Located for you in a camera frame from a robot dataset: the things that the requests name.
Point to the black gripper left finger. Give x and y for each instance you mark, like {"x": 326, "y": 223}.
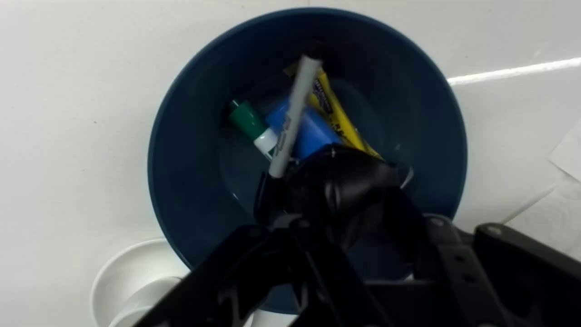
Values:
{"x": 260, "y": 272}

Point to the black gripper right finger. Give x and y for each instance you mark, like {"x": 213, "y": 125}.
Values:
{"x": 509, "y": 272}

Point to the blue bowl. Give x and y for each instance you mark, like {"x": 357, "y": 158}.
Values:
{"x": 200, "y": 151}

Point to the white paper sheet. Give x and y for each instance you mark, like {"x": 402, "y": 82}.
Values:
{"x": 556, "y": 211}

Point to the small white cup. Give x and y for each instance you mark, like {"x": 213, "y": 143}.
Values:
{"x": 151, "y": 300}

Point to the green capped marker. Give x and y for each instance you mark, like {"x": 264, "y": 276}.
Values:
{"x": 248, "y": 120}

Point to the white marker pen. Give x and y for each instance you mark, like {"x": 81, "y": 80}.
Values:
{"x": 298, "y": 107}

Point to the yellow packet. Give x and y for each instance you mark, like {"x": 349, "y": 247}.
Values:
{"x": 340, "y": 118}

